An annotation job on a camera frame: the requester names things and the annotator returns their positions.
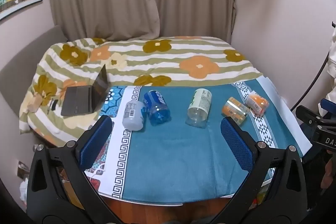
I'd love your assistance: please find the white translucent cup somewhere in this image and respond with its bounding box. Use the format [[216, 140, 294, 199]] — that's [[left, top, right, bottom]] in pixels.
[[122, 100, 146, 131]]

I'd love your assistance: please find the orange white wrapped cup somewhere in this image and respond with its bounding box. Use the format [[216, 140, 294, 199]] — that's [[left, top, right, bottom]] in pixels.
[[245, 91, 269, 116]]

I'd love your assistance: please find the orange-label clear cup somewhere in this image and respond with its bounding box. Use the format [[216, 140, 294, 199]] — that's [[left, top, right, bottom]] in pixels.
[[222, 97, 249, 125]]

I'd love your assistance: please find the clear green-label cup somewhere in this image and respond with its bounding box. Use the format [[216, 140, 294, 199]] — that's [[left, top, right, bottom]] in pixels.
[[186, 88, 212, 128]]

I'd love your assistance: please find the blue plastic cup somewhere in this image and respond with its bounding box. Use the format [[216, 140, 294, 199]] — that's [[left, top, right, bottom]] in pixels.
[[143, 90, 171, 126]]

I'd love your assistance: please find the right hand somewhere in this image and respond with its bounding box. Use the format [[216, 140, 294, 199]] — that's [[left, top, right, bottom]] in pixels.
[[321, 158, 334, 189]]

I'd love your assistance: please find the black phone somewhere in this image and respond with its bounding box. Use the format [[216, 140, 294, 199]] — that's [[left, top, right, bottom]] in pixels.
[[51, 100, 58, 111]]

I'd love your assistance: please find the grey laptop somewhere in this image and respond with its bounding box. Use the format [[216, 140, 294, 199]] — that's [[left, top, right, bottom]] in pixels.
[[61, 65, 109, 117]]

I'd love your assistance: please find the teal patterned tablecloth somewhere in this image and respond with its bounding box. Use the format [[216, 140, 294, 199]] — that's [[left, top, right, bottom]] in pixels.
[[86, 77, 311, 205]]

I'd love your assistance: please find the grey headboard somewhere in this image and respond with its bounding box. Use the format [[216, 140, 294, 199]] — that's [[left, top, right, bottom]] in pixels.
[[1, 26, 67, 115]]

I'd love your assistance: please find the floral striped bed quilt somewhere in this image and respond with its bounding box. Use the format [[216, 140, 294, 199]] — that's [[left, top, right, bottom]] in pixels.
[[19, 36, 260, 146]]

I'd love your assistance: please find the black cable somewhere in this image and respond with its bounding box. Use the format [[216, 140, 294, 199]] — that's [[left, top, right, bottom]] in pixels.
[[290, 50, 331, 111]]

